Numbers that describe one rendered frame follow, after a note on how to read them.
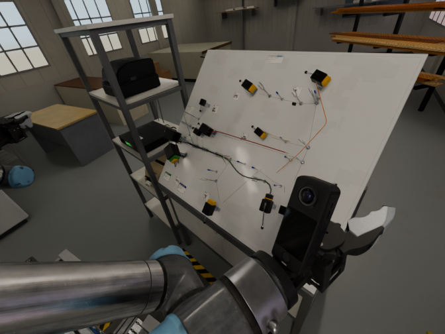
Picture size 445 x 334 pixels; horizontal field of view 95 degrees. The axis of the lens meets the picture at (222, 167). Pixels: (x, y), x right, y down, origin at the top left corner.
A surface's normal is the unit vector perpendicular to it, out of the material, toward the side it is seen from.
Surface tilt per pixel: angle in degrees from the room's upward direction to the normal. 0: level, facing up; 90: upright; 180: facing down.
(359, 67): 48
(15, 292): 53
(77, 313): 77
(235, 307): 15
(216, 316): 7
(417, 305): 0
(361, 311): 0
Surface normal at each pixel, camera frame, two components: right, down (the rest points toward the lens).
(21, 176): 0.99, -0.04
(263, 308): 0.29, -0.30
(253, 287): 0.00, -0.70
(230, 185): -0.57, -0.15
